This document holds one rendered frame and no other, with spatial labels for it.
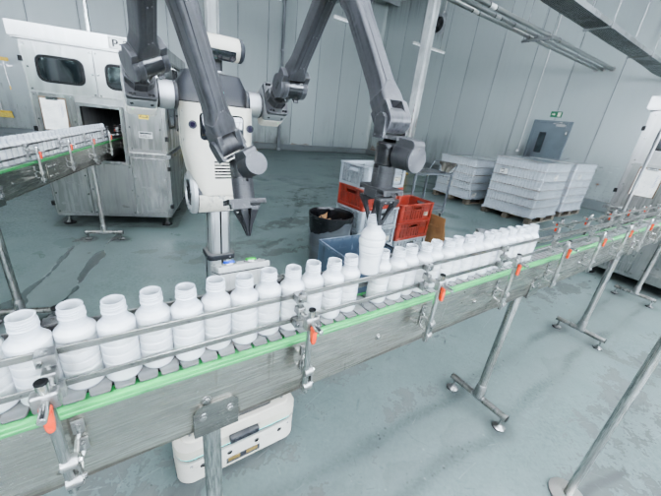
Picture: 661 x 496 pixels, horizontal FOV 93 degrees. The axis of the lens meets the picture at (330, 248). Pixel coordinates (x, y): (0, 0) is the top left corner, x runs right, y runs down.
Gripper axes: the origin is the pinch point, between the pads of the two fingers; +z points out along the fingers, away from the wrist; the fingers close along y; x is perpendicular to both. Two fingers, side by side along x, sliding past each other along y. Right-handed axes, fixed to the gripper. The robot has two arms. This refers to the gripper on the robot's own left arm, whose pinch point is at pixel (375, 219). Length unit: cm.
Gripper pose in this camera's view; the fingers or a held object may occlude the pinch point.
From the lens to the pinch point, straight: 85.1
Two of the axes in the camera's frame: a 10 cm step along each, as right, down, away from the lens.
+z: -1.1, 9.2, 3.9
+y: -5.4, -3.8, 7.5
